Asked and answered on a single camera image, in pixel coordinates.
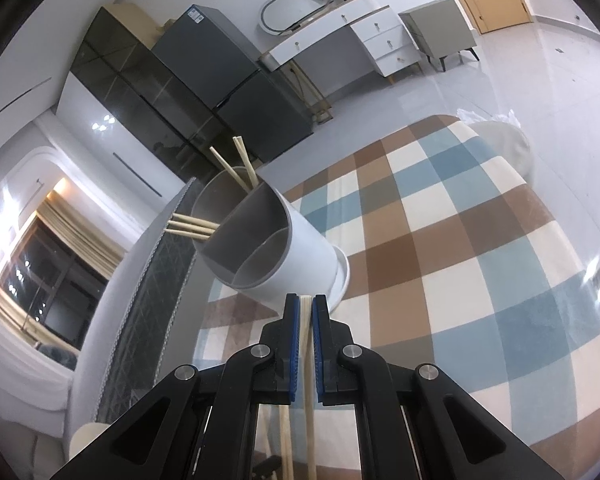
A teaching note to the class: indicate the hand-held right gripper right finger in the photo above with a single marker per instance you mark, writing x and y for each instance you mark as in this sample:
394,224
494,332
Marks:
318,355

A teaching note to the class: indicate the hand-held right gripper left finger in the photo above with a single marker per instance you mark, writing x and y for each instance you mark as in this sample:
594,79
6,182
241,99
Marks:
293,355

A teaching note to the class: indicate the pale bamboo chopstick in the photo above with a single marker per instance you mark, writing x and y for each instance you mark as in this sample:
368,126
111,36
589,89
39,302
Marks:
286,440
187,233
228,167
310,435
190,226
245,160
195,220

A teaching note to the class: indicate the white grey utensil holder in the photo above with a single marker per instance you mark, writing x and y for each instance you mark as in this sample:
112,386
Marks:
310,245

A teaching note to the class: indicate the plaid blanket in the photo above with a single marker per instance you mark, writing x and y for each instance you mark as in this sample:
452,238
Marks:
430,260

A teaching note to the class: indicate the grey quilted headboard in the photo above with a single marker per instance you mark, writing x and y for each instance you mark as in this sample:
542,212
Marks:
145,310

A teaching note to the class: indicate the cream cylinder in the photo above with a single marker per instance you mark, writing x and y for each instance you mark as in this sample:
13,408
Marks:
87,440

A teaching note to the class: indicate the beige curtain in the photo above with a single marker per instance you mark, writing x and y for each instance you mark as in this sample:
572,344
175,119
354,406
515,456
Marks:
80,240

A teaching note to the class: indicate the gold metal stool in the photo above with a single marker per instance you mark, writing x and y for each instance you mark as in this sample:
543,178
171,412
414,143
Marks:
320,112

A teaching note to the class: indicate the window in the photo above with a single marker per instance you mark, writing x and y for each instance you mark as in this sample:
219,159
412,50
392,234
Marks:
45,300

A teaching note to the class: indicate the clear plastic bag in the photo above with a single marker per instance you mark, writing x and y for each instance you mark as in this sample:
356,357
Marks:
510,119

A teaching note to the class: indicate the black glass cabinet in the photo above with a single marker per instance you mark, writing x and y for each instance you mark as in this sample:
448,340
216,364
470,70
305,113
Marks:
125,85

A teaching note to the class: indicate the dark grey refrigerator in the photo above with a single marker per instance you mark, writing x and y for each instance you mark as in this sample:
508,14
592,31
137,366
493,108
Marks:
205,45

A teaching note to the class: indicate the white desk with drawers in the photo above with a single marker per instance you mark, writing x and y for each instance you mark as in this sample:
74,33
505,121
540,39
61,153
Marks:
380,35

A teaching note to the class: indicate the oval framed mirror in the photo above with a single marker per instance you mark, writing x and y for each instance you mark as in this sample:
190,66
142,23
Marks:
295,7

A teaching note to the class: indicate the grey nightstand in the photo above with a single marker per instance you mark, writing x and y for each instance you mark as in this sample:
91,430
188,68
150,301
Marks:
435,25

